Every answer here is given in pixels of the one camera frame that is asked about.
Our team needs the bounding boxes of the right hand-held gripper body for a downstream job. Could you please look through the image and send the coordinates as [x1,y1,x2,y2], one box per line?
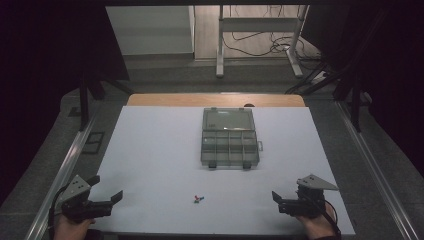
[278,173,339,219]

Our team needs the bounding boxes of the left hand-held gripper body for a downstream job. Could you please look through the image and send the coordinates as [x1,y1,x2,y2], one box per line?
[54,174,114,224]

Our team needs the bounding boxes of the clear plastic compartment box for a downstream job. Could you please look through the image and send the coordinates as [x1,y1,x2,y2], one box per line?
[199,106,264,170]

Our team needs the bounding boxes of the person's right hand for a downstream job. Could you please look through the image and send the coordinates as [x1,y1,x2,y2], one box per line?
[294,203,338,240]

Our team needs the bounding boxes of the person's left hand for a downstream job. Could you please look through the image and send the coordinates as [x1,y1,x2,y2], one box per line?
[53,213,96,240]

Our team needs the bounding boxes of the black floor socket plate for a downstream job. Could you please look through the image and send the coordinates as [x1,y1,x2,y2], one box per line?
[81,131,105,155]

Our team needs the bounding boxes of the white board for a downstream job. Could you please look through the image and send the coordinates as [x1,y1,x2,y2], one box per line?
[89,105,356,236]

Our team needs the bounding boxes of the black metal stand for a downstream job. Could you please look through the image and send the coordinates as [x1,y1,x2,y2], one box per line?
[78,71,135,132]
[333,64,365,133]

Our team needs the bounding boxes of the wooden table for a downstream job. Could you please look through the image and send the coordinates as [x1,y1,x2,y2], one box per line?
[126,93,306,108]

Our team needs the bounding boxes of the black curtain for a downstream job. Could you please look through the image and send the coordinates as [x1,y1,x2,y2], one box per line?
[301,3,424,178]
[0,3,130,206]

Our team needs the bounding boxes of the white power strip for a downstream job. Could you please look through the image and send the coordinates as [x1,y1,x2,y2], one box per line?
[310,70,328,85]

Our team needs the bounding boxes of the white cabinet panel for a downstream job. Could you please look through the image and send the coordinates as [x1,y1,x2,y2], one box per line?
[105,5,196,56]

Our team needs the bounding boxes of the aluminium rail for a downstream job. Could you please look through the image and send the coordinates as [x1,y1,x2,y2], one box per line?
[24,108,98,240]
[334,100,419,240]

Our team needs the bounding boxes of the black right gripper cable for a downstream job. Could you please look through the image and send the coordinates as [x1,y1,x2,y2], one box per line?
[318,199,343,240]

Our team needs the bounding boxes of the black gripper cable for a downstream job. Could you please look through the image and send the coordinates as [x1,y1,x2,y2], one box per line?
[47,184,73,240]
[318,199,343,240]

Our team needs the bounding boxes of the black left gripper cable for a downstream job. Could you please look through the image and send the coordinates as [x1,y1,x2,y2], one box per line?
[47,184,73,240]

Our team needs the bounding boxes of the black floor cables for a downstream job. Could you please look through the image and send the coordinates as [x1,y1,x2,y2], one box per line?
[222,4,323,63]

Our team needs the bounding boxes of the white desk frame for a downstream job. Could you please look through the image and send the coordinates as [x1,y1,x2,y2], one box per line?
[215,4,310,79]

